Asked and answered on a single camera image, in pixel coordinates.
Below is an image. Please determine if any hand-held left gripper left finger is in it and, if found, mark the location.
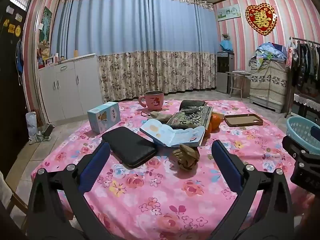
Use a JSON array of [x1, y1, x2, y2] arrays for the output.
[[26, 141, 112, 240]]

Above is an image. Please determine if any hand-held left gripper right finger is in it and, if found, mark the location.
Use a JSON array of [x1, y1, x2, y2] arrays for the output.
[[211, 140, 295, 240]]

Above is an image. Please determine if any light blue plastic basket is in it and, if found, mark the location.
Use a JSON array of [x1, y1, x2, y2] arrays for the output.
[[286, 116, 320, 155]]

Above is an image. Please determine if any brown paper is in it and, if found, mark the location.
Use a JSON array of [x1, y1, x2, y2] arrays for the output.
[[172, 144, 200, 172]]

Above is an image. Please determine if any orange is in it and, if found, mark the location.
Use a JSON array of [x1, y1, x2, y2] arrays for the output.
[[211, 112, 225, 128]]

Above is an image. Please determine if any dark green snack packet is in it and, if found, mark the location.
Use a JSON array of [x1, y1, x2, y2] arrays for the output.
[[166, 105, 213, 130]]

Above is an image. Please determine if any black textured pouch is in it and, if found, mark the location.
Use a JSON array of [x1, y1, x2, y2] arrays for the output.
[[180, 100, 207, 110]]

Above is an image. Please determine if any grey cloth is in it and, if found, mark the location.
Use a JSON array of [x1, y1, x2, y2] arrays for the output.
[[149, 109, 173, 124]]

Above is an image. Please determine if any low table with lace cloth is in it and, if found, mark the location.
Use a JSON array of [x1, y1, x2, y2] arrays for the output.
[[291, 92, 320, 120]]

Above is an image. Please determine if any black textured wallet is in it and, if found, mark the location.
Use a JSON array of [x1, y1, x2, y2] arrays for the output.
[[101, 126, 158, 168]]

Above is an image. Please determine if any light blue carton box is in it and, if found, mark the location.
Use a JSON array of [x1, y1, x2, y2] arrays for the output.
[[87, 102, 121, 134]]

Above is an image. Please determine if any brown phone case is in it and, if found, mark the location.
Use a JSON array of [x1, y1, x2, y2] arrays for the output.
[[224, 113, 264, 127]]

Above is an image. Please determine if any dark dustpan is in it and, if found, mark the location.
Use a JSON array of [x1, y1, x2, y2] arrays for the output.
[[42, 124, 54, 138]]

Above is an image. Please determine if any cabinet under patterned cloth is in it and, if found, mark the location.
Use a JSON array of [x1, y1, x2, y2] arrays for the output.
[[249, 57, 288, 113]]

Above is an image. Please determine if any white plastic bag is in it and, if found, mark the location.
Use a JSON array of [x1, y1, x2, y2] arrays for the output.
[[25, 112, 39, 144]]

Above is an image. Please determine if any rack of hanging clothes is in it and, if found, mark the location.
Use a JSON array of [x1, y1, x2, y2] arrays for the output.
[[287, 37, 320, 90]]

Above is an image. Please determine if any pink floral tablecloth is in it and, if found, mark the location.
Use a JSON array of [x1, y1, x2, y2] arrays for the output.
[[30, 99, 310, 240]]

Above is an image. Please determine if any white cabinet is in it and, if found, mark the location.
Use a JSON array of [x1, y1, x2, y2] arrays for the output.
[[38, 53, 103, 120]]

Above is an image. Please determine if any pink cartoon mug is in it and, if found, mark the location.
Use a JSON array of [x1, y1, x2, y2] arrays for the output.
[[139, 91, 165, 111]]

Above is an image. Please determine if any small folding table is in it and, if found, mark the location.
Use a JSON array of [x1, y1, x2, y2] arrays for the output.
[[226, 70, 251, 99]]

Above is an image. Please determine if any grey water dispenser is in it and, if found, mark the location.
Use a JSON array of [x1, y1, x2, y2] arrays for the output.
[[216, 51, 235, 93]]

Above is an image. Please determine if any pile of clothes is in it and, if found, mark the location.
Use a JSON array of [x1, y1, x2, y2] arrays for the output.
[[255, 42, 288, 63]]

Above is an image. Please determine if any wooden chair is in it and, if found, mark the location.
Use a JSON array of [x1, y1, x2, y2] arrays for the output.
[[0, 172, 28, 230]]

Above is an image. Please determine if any black door with stickers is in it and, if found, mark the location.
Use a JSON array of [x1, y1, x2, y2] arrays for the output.
[[0, 0, 32, 178]]

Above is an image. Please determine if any blue covered water bottle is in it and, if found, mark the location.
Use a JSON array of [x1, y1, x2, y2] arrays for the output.
[[220, 39, 233, 52]]

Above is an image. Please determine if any blue hanging bag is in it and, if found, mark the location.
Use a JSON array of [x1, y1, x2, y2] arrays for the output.
[[15, 40, 24, 73]]

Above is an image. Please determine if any blue and floral curtain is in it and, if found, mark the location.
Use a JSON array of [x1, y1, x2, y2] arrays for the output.
[[51, 0, 219, 103]]

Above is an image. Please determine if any red heart wall decoration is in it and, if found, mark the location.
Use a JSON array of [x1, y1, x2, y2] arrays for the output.
[[245, 3, 277, 36]]

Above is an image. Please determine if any green wall poster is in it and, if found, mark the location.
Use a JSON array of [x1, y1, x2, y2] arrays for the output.
[[39, 6, 52, 44]]

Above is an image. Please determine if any landscape wall picture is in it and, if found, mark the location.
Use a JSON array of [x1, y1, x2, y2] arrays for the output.
[[216, 4, 241, 22]]

